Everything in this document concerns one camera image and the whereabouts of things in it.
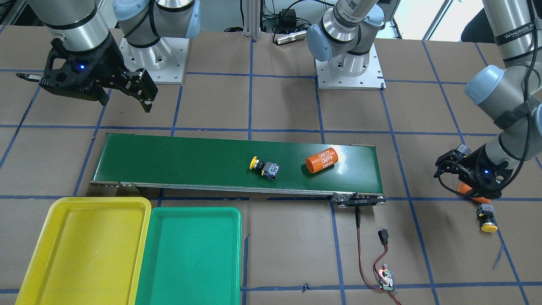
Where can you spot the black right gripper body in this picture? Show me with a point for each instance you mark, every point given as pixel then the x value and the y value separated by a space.
pixel 108 60

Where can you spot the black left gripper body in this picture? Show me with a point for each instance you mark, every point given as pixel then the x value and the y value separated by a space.
pixel 467 168

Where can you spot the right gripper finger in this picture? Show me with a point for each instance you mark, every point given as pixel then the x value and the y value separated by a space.
pixel 141 86
pixel 102 96

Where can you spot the yellow push button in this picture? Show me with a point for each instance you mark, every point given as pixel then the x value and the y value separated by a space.
pixel 486 218
pixel 267 169

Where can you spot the orange cylinder with label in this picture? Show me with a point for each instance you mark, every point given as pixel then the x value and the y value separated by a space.
pixel 322 160

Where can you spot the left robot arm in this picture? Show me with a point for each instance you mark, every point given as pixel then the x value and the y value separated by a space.
pixel 506 95

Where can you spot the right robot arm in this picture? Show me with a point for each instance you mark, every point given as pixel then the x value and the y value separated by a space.
pixel 143 22

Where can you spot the green push button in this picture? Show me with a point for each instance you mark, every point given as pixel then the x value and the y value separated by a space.
pixel 461 151

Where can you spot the green conveyor belt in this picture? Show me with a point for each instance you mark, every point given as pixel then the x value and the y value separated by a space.
pixel 223 165

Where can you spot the small motor controller board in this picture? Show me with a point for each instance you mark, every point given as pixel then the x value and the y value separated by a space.
pixel 386 281

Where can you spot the yellow plastic tray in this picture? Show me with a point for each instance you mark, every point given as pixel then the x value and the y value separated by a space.
pixel 89 252

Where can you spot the green plastic tray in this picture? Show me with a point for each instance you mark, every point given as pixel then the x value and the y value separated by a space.
pixel 192 257

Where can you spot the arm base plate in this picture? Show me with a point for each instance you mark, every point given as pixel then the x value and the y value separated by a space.
pixel 348 71
pixel 165 61

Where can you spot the aluminium frame post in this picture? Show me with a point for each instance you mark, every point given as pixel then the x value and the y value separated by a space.
pixel 252 12

